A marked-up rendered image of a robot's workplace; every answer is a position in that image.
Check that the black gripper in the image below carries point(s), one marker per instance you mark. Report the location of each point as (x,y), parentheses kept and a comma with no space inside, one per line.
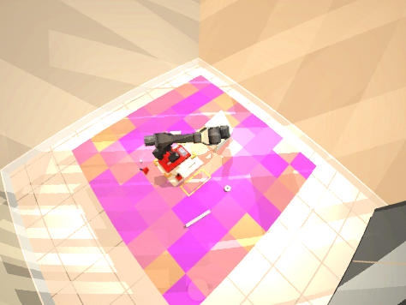
(174,156)

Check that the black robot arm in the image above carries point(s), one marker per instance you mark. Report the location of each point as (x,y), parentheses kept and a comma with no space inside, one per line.
(162,139)

